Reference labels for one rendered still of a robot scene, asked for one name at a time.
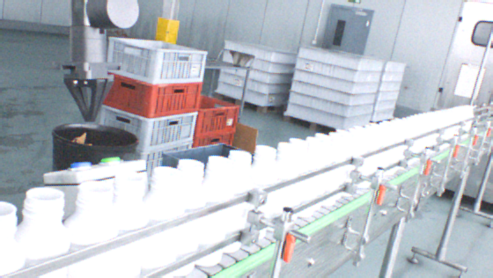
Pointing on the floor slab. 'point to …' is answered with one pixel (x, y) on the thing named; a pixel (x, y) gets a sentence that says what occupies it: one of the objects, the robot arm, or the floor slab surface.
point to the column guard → (166, 30)
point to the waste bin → (65, 148)
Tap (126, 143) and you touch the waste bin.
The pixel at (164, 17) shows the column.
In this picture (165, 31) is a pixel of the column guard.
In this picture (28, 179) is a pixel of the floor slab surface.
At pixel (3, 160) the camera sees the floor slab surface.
